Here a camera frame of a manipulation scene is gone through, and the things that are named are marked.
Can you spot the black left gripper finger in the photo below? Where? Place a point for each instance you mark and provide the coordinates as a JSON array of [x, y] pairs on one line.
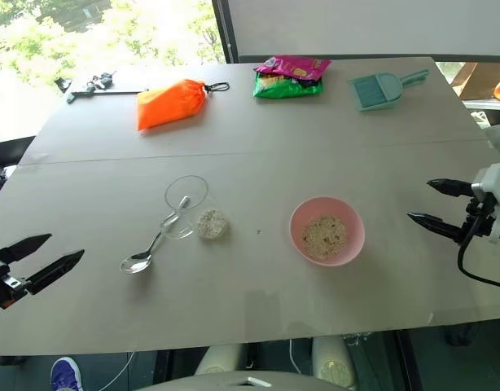
[[56, 269], [28, 246]]

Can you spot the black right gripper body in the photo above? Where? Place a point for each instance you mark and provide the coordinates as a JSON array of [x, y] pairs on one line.
[[480, 222]]

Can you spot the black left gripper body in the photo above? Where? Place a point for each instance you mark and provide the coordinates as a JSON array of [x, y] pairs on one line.
[[1, 285]]

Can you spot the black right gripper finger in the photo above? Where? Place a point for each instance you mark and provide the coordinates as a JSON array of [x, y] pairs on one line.
[[453, 188], [439, 228]]

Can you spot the silver metal spoon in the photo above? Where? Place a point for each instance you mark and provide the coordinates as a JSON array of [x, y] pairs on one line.
[[136, 264]]

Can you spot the pink bowl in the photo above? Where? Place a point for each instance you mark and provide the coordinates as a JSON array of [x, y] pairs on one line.
[[352, 222]]

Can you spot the blue shoe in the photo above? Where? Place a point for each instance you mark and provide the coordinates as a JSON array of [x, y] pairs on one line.
[[66, 374]]

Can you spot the teal dustpan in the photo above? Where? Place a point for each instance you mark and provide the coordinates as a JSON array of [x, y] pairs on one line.
[[390, 91]]

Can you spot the black table leg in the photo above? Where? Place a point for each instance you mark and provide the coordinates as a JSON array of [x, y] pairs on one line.
[[409, 362]]

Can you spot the clear plastic cup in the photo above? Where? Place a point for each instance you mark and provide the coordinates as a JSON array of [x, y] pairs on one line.
[[185, 203]]

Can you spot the small black object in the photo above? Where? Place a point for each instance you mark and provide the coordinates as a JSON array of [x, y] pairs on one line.
[[62, 82]]

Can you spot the grey rounded robot leg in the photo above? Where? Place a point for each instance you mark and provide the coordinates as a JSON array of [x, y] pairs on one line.
[[219, 360], [333, 362]]

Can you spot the dark bunch of small items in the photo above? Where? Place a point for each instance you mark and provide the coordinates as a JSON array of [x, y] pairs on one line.
[[100, 79]]

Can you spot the white board panel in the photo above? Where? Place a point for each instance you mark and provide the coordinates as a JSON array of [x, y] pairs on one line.
[[356, 26]]

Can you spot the green snack bag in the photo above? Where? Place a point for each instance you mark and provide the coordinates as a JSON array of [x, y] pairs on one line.
[[282, 89]]

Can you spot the pink snack bag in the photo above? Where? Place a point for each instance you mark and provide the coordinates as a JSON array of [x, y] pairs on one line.
[[295, 64]]

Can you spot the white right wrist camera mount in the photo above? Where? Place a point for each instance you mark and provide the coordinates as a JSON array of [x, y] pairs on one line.
[[495, 176]]

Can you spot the black window post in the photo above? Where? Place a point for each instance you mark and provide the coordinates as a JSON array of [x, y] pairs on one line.
[[224, 28]]

